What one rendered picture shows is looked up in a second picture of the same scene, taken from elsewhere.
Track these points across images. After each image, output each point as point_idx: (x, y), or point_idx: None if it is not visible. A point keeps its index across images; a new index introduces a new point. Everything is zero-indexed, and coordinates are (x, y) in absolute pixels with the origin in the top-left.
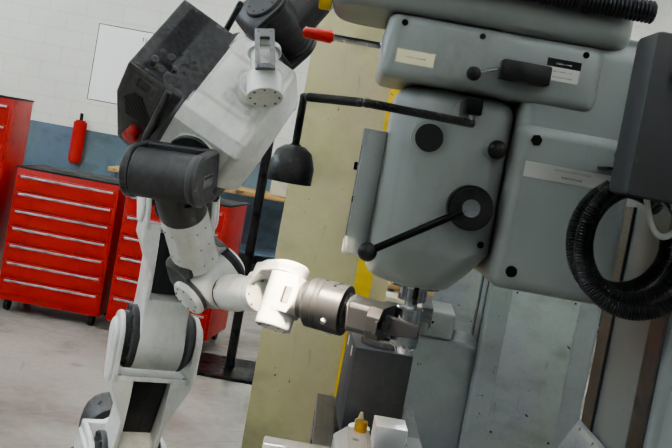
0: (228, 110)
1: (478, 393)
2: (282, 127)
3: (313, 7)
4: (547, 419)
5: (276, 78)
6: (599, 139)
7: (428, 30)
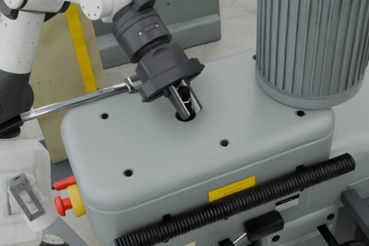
0: (15, 223)
1: None
2: (50, 184)
3: (21, 84)
4: None
5: (48, 212)
6: (315, 214)
7: (184, 234)
